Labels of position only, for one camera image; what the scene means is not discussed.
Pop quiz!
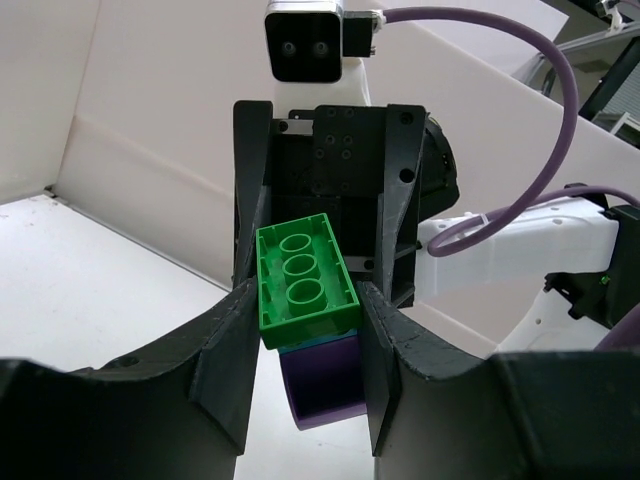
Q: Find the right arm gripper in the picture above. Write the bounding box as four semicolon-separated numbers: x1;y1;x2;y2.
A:
232;100;459;307

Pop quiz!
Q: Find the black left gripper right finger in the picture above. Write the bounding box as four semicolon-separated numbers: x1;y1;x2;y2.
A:
357;282;639;479

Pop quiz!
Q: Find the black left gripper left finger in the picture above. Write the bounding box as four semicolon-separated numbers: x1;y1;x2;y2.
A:
1;279;259;479

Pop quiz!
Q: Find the purple curved lego piece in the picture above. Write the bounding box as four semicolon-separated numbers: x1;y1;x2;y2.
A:
279;335;366;430

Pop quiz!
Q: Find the teal square lego brick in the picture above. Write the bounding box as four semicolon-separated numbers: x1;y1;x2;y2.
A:
278;329;358;355

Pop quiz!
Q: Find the green lego brick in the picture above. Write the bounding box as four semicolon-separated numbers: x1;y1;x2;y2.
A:
255;213;361;350

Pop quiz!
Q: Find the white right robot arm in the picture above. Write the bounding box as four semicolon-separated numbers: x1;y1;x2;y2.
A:
232;47;639;479

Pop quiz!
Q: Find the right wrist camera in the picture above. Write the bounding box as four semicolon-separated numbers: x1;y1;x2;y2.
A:
264;0;383;84

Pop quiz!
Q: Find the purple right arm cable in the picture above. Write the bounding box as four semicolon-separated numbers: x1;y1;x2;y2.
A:
379;7;640;257

